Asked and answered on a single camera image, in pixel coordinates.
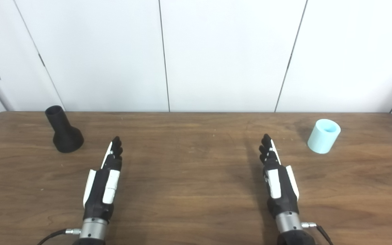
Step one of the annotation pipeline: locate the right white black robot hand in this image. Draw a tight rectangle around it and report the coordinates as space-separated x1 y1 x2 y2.
259 134 300 219

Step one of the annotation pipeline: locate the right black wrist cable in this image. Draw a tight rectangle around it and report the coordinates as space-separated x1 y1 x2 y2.
301 222 334 245

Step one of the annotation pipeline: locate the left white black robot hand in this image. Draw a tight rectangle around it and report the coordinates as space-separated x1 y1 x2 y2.
83 136 124 222

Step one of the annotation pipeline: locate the light blue cylinder cup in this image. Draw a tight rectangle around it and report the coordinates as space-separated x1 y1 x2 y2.
307 119 341 154

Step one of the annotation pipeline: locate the black nozzle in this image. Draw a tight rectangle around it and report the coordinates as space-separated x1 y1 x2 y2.
45 105 84 153

